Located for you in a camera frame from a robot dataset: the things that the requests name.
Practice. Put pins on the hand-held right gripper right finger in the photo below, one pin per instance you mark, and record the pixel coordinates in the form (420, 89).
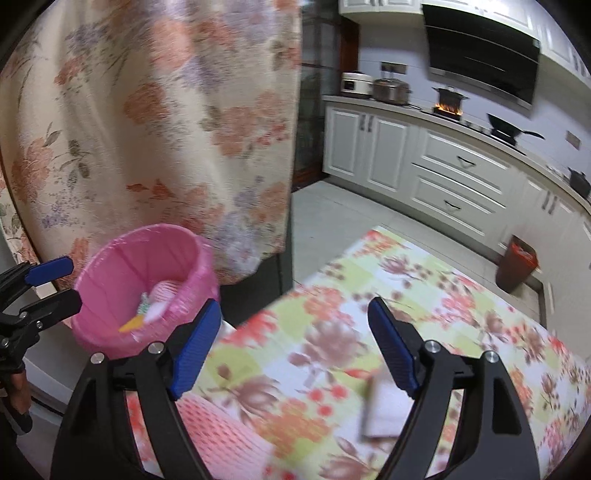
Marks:
(392, 346)

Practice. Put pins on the red-brown floor waste bin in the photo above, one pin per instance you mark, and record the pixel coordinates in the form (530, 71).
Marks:
(515, 272)

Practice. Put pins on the white kitchen cabinets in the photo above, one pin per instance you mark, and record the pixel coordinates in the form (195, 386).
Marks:
(568, 41)
(392, 152)

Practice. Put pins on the floral curtain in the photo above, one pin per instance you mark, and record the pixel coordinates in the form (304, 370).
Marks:
(161, 115)

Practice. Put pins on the pink lined waste bin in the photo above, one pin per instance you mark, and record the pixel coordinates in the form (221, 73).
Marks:
(138, 258)

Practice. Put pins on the floral tablecloth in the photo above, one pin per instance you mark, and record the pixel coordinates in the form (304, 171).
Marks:
(332, 341)

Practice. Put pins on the wall power outlet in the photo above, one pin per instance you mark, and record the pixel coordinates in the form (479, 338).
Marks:
(573, 138)
(394, 68)

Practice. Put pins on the black frying pan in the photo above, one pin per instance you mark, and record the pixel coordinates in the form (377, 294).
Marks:
(505, 127)

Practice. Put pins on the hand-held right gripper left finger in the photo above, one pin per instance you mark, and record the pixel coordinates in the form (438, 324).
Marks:
(198, 341)

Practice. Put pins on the white upper kitchen cabinets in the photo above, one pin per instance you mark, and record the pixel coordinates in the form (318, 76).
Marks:
(568, 41)

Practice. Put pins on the person's left hand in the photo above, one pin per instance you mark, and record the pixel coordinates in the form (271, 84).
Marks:
(19, 392)

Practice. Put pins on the dark wooden glass cabinet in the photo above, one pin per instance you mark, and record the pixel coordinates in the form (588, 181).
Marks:
(314, 115)

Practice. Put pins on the black lidded casserole pot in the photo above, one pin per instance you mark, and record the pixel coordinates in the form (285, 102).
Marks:
(581, 183)

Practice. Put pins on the black range hood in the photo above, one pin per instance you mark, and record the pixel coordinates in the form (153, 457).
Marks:
(480, 60)

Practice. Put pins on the translucent white foam sleeve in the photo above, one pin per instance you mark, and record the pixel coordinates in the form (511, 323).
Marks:
(390, 410)

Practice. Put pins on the gas stove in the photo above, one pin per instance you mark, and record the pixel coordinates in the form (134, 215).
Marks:
(475, 127)

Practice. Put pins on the white rice cooker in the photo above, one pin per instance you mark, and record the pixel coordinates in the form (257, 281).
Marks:
(356, 85)

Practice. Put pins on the black stock pot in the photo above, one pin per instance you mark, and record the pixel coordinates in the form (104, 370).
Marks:
(450, 99)

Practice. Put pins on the steel pressure cooker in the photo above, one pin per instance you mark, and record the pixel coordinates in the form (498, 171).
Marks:
(391, 91)

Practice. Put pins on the white lower kitchen cabinets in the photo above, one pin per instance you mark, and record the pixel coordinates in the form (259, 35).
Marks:
(392, 152)

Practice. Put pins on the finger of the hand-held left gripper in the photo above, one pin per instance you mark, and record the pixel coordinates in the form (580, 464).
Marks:
(48, 271)
(55, 307)

